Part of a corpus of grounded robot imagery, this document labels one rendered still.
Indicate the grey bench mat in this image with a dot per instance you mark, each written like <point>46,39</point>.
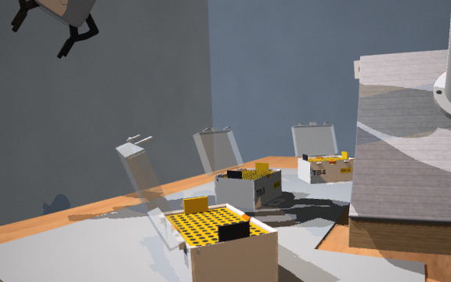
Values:
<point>123,246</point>

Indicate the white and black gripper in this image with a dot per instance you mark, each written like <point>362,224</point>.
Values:
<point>74,12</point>

